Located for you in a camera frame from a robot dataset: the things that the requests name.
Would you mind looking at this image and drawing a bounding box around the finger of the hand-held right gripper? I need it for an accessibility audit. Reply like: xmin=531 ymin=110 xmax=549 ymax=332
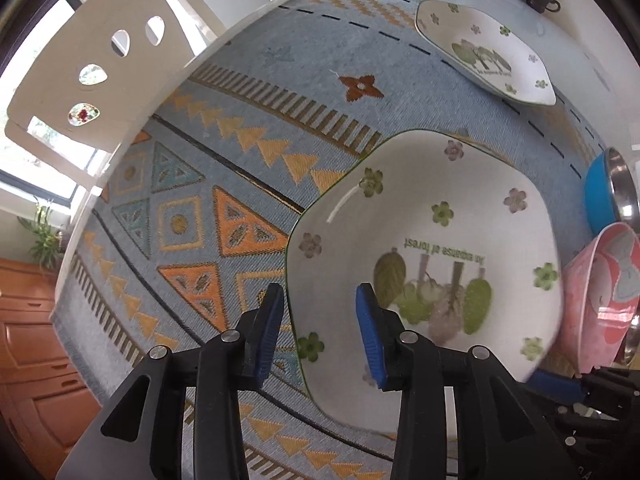
xmin=525 ymin=365 xmax=640 ymax=413

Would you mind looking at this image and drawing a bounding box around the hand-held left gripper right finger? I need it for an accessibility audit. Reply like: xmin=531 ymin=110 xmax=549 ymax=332
xmin=355 ymin=282 xmax=583 ymax=480

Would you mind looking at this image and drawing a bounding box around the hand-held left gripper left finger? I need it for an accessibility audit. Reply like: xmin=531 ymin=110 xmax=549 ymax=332
xmin=55 ymin=282 xmax=286 ymax=480

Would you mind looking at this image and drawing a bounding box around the pink patterned bowl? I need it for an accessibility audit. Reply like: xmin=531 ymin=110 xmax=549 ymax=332
xmin=557 ymin=222 xmax=640 ymax=373

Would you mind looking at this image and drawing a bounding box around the large white floral bowl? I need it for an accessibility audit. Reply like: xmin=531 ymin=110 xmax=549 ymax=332
xmin=285 ymin=130 xmax=563 ymax=433

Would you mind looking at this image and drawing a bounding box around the blue steel bowl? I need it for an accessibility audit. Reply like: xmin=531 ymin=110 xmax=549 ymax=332
xmin=584 ymin=147 xmax=640 ymax=238

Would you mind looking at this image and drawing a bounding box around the white floral plate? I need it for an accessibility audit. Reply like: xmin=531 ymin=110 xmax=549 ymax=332
xmin=415 ymin=0 xmax=557 ymax=107

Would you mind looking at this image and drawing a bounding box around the wooden cabinet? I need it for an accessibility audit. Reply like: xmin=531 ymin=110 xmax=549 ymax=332
xmin=0 ymin=257 xmax=101 ymax=480

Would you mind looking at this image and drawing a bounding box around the potted plant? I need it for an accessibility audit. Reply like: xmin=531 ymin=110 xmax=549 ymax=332
xmin=17 ymin=200 xmax=68 ymax=273

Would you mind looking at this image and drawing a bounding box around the blue patterned tablecloth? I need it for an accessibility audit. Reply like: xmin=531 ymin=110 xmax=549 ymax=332
xmin=50 ymin=0 xmax=608 ymax=480

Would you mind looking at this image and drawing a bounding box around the white chair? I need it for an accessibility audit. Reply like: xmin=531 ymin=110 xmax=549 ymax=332
xmin=5 ymin=0 xmax=226 ymax=191

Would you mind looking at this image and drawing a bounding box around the window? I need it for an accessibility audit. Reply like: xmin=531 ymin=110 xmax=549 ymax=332
xmin=0 ymin=0 xmax=106 ymax=206

